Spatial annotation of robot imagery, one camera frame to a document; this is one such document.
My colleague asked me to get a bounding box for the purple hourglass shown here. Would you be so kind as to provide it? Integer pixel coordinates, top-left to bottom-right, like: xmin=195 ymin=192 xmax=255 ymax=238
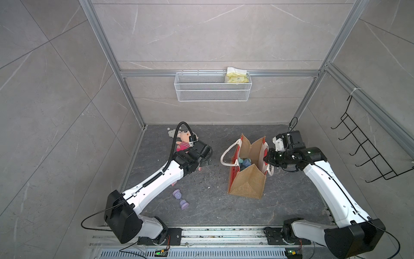
xmin=172 ymin=190 xmax=189 ymax=210

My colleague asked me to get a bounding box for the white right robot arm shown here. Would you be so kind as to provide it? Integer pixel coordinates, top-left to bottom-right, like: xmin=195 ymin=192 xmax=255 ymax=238
xmin=263 ymin=131 xmax=386 ymax=259

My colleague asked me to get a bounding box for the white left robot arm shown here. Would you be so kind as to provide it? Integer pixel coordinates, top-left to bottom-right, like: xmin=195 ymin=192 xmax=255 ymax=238
xmin=104 ymin=141 xmax=212 ymax=244

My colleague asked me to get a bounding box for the pink plush doll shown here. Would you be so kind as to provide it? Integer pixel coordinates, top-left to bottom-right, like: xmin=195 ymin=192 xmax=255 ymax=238
xmin=176 ymin=131 xmax=193 ymax=152

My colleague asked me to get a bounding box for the white fluffy plush toy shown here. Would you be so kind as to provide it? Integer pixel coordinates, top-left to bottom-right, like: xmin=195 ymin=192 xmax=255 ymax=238
xmin=167 ymin=127 xmax=182 ymax=139

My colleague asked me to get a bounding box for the yellow wipes packet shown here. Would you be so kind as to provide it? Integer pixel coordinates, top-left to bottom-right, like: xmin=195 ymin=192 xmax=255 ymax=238
xmin=225 ymin=67 xmax=250 ymax=84

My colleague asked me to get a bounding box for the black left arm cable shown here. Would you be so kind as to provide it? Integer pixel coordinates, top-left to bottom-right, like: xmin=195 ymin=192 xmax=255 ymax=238
xmin=80 ymin=121 xmax=196 ymax=259

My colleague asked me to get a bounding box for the white wire wall basket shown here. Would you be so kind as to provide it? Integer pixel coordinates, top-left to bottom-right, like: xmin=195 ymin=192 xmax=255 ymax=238
xmin=174 ymin=72 xmax=252 ymax=102

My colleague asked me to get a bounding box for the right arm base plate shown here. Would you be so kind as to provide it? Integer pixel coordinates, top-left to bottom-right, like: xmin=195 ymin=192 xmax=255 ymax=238
xmin=264 ymin=227 xmax=311 ymax=246

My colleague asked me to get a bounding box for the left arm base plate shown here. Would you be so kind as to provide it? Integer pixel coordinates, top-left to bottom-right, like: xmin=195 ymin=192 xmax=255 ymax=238
xmin=137 ymin=228 xmax=183 ymax=246

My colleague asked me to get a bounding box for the black wire hook rack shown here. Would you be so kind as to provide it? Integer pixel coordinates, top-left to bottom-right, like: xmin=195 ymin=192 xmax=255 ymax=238
xmin=331 ymin=95 xmax=414 ymax=183

